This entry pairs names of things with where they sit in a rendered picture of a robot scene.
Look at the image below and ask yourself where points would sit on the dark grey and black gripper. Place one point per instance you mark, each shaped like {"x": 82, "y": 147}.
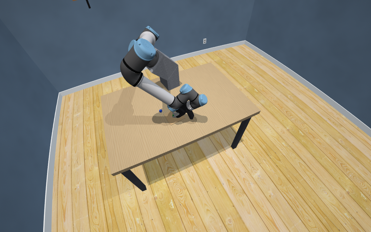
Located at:
{"x": 181, "y": 111}

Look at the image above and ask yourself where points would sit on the tan square mat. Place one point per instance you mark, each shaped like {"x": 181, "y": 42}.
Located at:
{"x": 170, "y": 118}

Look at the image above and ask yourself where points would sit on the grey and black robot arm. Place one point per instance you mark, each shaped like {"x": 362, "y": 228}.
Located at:
{"x": 141, "y": 53}

